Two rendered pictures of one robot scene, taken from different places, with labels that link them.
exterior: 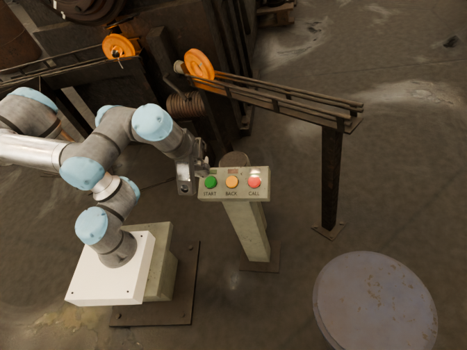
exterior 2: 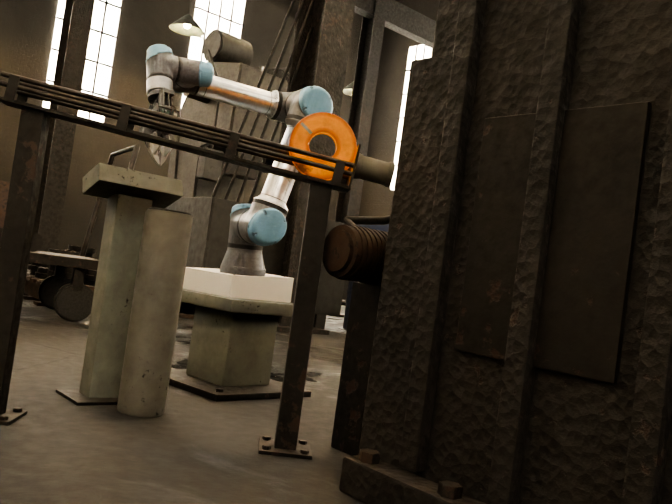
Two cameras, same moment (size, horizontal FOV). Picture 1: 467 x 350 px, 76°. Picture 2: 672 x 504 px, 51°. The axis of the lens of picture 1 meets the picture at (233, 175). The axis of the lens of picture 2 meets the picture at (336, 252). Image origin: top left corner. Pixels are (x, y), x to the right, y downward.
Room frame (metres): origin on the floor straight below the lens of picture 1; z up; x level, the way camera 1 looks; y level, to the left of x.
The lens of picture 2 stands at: (1.96, -1.46, 0.41)
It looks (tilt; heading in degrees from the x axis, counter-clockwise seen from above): 2 degrees up; 116
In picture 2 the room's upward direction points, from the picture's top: 8 degrees clockwise
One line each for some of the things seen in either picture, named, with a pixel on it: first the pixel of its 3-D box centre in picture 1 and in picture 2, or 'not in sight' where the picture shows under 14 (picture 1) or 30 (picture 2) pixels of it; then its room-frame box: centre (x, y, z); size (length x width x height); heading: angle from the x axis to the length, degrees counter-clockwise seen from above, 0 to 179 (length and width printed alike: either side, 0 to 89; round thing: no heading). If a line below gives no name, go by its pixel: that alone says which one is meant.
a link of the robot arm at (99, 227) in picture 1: (99, 228); (248, 224); (0.68, 0.52, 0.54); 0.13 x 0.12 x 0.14; 143
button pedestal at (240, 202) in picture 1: (248, 224); (117, 284); (0.62, 0.01, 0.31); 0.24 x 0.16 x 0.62; 66
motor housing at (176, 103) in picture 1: (201, 132); (358, 340); (1.31, 0.09, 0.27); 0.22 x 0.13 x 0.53; 66
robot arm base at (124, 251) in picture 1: (113, 244); (243, 259); (0.68, 0.53, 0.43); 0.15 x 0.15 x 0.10
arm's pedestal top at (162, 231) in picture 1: (130, 259); (238, 302); (0.68, 0.53, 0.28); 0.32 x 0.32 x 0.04; 73
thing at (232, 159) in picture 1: (246, 198); (155, 311); (0.79, -0.02, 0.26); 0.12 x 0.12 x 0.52
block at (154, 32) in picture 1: (165, 53); not in sight; (1.49, 0.11, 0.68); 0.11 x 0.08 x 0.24; 156
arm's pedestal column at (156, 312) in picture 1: (146, 272); (232, 347); (0.68, 0.53, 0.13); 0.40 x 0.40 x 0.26; 73
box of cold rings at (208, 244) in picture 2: not in sight; (247, 261); (-0.95, 3.10, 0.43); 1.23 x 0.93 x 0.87; 64
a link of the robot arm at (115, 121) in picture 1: (119, 127); (191, 73); (0.61, 0.21, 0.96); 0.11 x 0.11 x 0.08; 53
